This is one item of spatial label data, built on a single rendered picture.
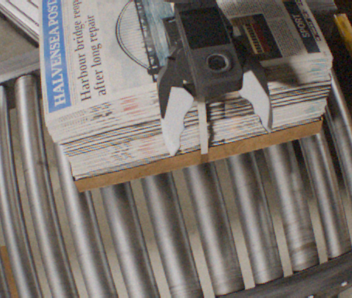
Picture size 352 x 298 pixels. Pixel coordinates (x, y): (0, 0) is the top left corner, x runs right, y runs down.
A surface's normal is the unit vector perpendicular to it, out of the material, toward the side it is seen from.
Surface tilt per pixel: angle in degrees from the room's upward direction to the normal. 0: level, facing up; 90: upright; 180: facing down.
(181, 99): 55
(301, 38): 5
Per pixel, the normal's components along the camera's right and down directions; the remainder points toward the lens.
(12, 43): -0.04, -0.34
